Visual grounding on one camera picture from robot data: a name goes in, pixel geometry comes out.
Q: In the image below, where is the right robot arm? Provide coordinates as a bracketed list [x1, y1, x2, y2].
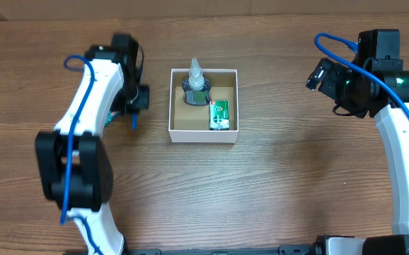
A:
[297, 29, 409, 254]

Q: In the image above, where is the teal toothpaste tube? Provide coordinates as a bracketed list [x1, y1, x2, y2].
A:
[105, 111, 119, 126]

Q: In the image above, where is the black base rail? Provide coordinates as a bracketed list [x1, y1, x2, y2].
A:
[122, 235, 409, 255]

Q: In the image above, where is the blue pump bottle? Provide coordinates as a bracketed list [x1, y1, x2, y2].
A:
[182, 58, 212, 106]

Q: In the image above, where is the left blue cable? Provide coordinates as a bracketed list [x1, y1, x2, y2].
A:
[59, 55, 103, 255]

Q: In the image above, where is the green soap packet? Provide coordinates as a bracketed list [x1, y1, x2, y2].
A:
[209, 100, 230, 130]

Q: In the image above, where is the right blue cable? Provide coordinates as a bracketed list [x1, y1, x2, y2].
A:
[313, 32, 409, 178]

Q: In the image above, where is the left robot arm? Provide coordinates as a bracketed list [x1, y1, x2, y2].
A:
[35, 33, 149, 254]

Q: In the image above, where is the blue disposable razor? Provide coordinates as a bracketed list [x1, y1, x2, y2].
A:
[132, 113, 137, 130]

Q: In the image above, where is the white cardboard box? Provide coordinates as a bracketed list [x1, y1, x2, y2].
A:
[168, 69, 239, 144]

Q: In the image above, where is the blue cable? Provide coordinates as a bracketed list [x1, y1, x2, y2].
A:
[59, 55, 103, 255]
[313, 32, 409, 178]

